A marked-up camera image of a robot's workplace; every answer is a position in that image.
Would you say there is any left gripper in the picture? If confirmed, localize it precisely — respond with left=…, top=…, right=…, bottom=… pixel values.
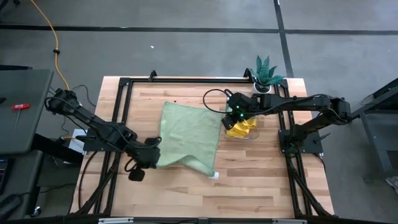
left=128, top=136, right=162, bottom=183

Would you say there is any thin black floor cable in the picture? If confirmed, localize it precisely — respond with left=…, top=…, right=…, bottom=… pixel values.
left=72, top=84, right=97, bottom=108

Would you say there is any yellow cable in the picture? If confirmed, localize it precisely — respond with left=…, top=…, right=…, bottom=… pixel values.
left=30, top=0, right=71, bottom=91

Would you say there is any white box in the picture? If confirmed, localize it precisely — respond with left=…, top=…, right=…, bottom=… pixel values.
left=67, top=128, right=88, bottom=154

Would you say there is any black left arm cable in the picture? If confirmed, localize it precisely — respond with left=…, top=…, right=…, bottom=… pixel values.
left=124, top=136, right=163, bottom=172

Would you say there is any black metal cart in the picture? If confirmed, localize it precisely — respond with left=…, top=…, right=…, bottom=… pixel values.
left=350, top=77, right=398, bottom=184

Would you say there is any green plant in white pot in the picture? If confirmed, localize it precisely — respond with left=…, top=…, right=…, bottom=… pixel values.
left=248, top=55, right=285, bottom=94

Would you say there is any black aluminium table frame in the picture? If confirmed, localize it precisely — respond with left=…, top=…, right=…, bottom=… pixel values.
left=70, top=70, right=335, bottom=224

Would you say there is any dark grey side table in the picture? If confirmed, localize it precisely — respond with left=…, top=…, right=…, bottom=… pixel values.
left=0, top=68, right=54, bottom=156

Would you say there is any red-handled T tool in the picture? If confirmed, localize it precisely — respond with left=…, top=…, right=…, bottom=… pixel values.
left=11, top=103, right=31, bottom=129

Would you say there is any clear plastic bin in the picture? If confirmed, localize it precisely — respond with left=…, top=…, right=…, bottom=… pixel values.
left=223, top=90, right=261, bottom=140

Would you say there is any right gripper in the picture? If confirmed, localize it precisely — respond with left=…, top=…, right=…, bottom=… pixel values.
left=221, top=88, right=249, bottom=131

